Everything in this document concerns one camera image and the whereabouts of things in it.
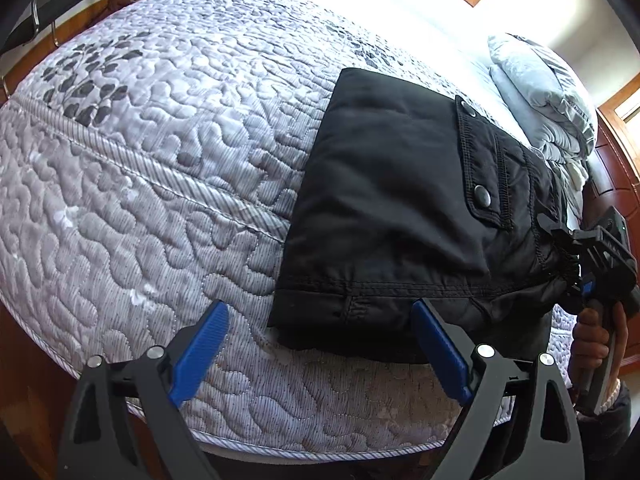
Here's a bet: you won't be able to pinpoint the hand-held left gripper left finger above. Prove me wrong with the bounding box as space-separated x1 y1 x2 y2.
56 299 231 480

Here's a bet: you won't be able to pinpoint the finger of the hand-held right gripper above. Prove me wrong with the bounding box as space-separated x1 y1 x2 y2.
537 212 609 267
565 279 597 307

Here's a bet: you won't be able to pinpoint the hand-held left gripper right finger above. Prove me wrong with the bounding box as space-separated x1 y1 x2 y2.
410 297 586 480

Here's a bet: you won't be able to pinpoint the black jacket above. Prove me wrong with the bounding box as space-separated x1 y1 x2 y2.
267 67 583 363

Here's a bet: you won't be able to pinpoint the person's right forearm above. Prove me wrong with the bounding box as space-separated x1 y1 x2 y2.
575 377 636 461

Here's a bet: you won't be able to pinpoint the person's right hand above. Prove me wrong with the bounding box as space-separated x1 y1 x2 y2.
570 304 629 390

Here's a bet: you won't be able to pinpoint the white fluffy cloth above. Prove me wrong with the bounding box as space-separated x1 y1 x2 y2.
565 160 589 192

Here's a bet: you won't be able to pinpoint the wooden headboard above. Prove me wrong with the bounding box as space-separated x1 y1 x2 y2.
580 115 640 271

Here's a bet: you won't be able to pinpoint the grey pillows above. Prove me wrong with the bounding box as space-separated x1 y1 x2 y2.
487 32 598 193

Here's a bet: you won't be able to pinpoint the grey quilted bed cover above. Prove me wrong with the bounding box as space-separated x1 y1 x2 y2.
0 0 581 453

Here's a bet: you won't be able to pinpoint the black folding chair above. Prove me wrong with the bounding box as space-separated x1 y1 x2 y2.
0 0 93 56

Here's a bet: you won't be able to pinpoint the narrow wooden frame window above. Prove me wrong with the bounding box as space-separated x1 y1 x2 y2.
597 87 640 126

